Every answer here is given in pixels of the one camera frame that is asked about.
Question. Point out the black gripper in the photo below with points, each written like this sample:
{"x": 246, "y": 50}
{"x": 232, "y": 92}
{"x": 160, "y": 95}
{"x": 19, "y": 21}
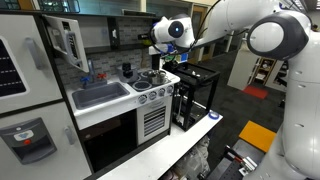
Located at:
{"x": 151, "y": 36}

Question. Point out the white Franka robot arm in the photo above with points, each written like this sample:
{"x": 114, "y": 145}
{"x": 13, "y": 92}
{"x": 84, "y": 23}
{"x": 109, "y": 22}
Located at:
{"x": 293, "y": 83}

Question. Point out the white striped toy oven door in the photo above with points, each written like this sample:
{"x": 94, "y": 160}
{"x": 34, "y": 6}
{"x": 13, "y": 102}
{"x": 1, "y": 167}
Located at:
{"x": 146, "y": 133}

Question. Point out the white fridge door with dispenser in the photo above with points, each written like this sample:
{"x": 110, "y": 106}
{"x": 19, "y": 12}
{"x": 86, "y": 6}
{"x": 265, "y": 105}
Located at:
{"x": 66, "y": 160}

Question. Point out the gray toy pot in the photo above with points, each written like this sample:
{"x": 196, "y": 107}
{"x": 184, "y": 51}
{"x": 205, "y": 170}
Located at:
{"x": 128, "y": 75}

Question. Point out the silver toy pot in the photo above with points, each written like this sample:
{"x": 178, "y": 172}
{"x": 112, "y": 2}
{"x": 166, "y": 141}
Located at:
{"x": 155, "y": 77}

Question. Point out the gray stove knob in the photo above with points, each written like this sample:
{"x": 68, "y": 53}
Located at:
{"x": 170, "y": 89}
{"x": 162, "y": 92}
{"x": 142, "y": 99}
{"x": 152, "y": 95}

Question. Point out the gray plastic sink basin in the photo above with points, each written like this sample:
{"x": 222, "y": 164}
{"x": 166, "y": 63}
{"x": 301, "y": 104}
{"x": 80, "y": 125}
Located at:
{"x": 100, "y": 95}

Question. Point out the white box cabinet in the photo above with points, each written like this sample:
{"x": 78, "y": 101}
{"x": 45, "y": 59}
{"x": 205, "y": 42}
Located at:
{"x": 241, "y": 70}

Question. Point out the blue tape roll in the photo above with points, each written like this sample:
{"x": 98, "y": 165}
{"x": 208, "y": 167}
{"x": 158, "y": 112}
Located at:
{"x": 213, "y": 115}

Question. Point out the black white toy kitchen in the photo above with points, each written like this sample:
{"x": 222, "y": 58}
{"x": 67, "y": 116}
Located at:
{"x": 110, "y": 140}

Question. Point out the red floor mat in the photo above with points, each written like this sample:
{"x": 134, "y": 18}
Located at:
{"x": 255, "y": 92}

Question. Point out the wooden shelf unit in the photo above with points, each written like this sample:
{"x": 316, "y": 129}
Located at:
{"x": 263, "y": 71}

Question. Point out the gray machine under table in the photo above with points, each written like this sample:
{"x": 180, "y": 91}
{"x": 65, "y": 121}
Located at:
{"x": 193, "y": 160}

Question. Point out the white cabinet with glass doors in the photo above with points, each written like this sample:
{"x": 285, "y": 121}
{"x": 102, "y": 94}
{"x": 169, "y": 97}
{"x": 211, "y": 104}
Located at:
{"x": 281, "y": 78}

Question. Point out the yellow floor mat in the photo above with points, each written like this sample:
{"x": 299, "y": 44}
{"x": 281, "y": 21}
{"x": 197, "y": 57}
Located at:
{"x": 256, "y": 136}

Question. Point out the blue electronics mount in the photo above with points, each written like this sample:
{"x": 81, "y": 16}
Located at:
{"x": 183, "y": 57}

